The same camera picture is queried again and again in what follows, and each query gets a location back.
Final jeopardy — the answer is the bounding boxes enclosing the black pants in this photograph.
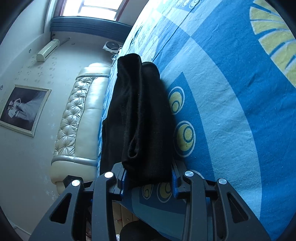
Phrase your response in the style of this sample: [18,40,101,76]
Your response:
[100,53,175,187]

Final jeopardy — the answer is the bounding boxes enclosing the cream tufted leather headboard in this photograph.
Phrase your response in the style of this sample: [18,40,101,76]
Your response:
[50,63,111,194]

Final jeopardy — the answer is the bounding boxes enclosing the framed wedding photo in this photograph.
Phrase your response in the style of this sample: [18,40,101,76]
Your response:
[1,84,51,137]

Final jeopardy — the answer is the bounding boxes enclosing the blue patterned bed sheet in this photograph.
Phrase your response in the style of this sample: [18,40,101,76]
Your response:
[120,1,295,240]

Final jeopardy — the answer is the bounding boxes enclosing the small white fan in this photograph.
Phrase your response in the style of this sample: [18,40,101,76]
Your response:
[103,41,122,54]

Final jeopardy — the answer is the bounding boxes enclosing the dark blue curtain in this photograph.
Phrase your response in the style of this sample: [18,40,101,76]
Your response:
[50,16,132,43]

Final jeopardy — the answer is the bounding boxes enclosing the bright window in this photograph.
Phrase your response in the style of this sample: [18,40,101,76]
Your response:
[61,0,128,21]

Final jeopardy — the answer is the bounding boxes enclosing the white wall air conditioner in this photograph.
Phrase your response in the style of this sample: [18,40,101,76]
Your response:
[36,39,60,62]

